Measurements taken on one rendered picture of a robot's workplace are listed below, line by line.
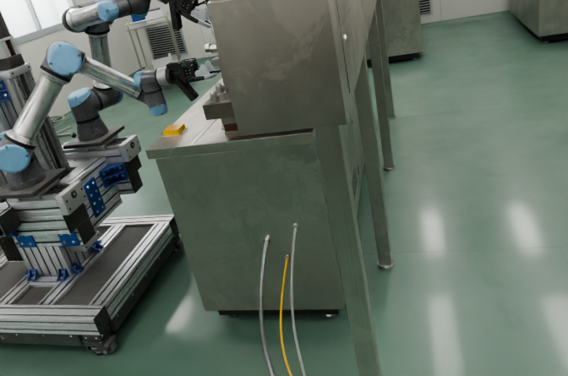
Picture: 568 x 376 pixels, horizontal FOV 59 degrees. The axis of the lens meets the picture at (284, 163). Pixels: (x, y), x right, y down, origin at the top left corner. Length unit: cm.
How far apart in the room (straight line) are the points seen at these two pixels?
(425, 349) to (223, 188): 100
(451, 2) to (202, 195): 601
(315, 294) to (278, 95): 121
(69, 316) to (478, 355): 169
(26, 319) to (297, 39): 194
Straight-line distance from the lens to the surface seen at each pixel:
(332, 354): 214
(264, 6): 106
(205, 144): 187
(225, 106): 186
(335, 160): 121
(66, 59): 205
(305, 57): 106
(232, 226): 202
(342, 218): 129
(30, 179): 229
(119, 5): 211
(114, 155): 260
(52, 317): 251
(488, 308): 230
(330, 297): 214
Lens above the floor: 153
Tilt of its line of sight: 24 degrees down
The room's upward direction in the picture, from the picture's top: 12 degrees counter-clockwise
